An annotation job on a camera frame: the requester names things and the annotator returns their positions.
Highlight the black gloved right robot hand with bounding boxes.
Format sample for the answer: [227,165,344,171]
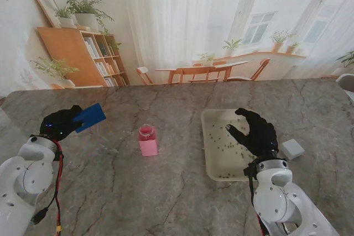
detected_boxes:
[225,107,279,159]

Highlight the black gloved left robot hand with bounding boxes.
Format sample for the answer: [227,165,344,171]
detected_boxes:
[39,104,84,141]

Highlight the white square jar lid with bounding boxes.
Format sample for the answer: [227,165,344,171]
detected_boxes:
[281,139,305,161]

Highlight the blue scraper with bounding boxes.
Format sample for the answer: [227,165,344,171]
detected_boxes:
[72,102,107,134]

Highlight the pink square jar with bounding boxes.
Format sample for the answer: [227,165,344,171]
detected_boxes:
[138,124,159,157]

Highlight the cream baking tray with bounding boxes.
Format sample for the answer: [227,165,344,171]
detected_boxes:
[201,108,274,182]

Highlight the scattered green beans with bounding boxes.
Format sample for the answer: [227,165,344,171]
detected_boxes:
[209,122,258,179]

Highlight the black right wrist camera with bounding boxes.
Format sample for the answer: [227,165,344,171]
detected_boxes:
[243,162,258,183]

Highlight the red left arm cable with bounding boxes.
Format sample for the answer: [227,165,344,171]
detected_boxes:
[52,139,64,236]

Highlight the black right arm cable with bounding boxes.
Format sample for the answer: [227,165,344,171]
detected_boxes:
[248,176,256,208]

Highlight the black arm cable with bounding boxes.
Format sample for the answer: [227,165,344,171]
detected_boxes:
[248,176,256,208]
[29,183,60,226]

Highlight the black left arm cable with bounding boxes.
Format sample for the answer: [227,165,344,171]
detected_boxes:
[29,183,60,226]

